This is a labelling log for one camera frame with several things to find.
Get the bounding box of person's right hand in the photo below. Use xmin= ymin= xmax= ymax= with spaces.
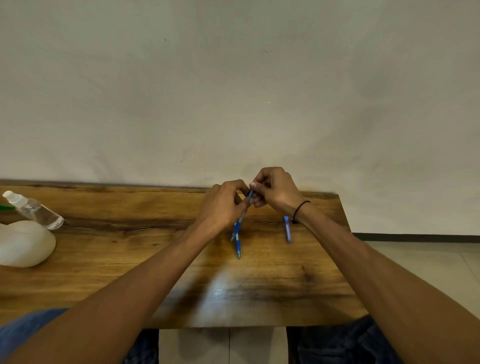
xmin=249 ymin=167 xmax=305 ymax=220

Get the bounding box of person's left hand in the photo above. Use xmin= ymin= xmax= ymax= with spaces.
xmin=193 ymin=179 xmax=252 ymax=238

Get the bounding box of person's left forearm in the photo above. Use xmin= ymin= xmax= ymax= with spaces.
xmin=0 ymin=223 xmax=211 ymax=364

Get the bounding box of person's right forearm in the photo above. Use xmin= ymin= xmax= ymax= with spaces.
xmin=294 ymin=202 xmax=480 ymax=364

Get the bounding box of black wristband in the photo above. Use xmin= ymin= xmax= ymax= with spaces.
xmin=292 ymin=200 xmax=311 ymax=225

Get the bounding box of person's right leg in jeans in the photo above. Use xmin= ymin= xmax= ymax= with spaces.
xmin=286 ymin=314 xmax=405 ymax=364

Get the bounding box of clear plastic spray bottle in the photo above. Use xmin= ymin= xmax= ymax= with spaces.
xmin=2 ymin=190 xmax=65 ymax=231

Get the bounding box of white rounded plastic container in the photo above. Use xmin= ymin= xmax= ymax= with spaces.
xmin=0 ymin=220 xmax=57 ymax=268

